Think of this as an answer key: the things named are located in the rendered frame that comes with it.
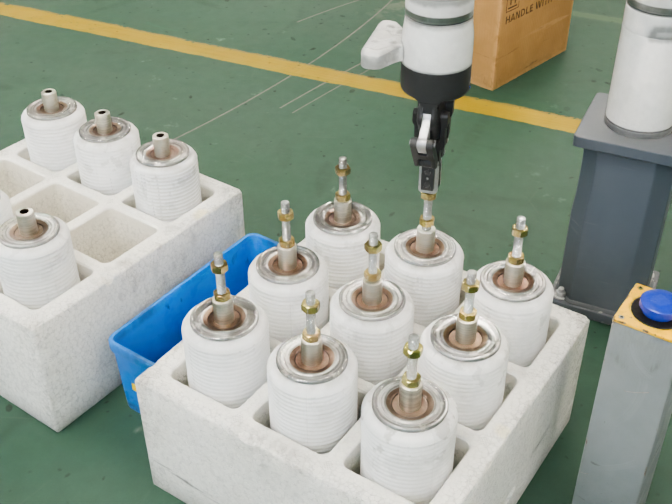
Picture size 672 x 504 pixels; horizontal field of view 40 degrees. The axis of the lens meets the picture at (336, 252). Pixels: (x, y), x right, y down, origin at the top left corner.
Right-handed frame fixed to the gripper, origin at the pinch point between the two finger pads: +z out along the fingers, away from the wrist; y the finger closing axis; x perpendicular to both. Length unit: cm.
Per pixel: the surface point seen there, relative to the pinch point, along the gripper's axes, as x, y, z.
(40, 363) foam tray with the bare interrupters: 44, -20, 23
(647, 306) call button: -24.9, -14.0, 3.0
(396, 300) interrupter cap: 1.0, -11.0, 10.3
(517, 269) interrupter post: -11.4, -4.5, 8.1
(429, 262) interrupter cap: -1.0, -2.9, 10.3
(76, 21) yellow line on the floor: 112, 106, 35
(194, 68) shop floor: 72, 89, 35
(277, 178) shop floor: 38, 49, 35
